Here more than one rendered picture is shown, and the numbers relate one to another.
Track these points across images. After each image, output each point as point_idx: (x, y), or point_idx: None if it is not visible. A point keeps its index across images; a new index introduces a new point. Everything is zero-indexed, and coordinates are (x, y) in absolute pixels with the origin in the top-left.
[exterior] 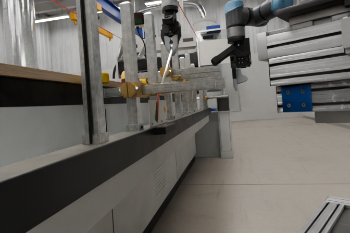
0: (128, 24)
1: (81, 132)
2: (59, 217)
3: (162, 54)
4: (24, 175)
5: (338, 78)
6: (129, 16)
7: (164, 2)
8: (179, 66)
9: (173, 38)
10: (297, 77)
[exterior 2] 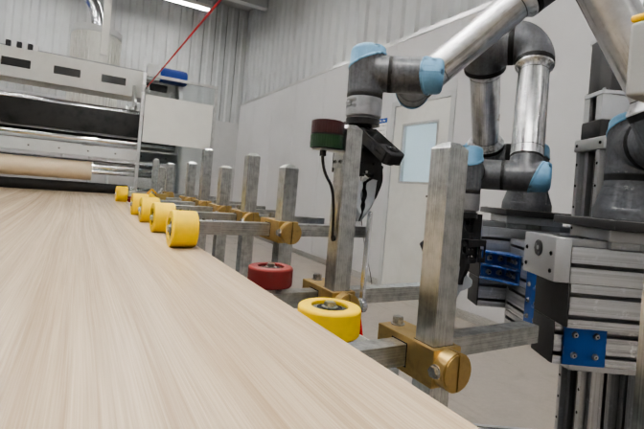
0: (460, 203)
1: None
2: None
3: (286, 191)
4: None
5: None
6: (465, 184)
7: (368, 106)
8: (220, 185)
9: (368, 186)
10: (602, 318)
